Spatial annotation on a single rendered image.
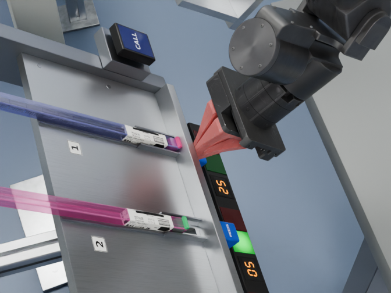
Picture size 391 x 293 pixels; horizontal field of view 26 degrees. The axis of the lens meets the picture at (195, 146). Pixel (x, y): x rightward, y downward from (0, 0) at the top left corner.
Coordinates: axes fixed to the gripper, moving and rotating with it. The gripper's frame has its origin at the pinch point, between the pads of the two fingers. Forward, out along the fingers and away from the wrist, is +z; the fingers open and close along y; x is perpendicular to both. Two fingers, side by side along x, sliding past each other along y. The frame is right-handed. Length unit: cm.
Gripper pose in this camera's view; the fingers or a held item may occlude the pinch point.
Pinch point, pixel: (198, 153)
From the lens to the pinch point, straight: 97.7
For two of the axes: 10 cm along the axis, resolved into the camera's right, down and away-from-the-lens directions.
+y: 2.8, 8.1, -5.1
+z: -6.7, 5.5, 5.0
